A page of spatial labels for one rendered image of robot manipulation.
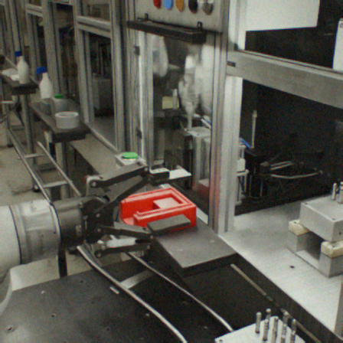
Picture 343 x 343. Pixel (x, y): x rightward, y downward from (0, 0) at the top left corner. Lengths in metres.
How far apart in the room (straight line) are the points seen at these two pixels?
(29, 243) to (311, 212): 0.59
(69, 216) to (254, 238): 0.55
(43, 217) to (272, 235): 0.62
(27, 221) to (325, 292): 0.58
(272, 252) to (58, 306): 0.58
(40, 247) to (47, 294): 0.67
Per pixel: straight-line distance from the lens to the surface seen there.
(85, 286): 1.38
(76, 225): 0.71
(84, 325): 1.25
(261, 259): 1.06
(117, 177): 0.73
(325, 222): 1.01
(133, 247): 0.80
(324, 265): 1.03
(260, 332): 0.85
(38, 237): 0.70
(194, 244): 1.10
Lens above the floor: 1.47
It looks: 23 degrees down
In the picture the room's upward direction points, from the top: straight up
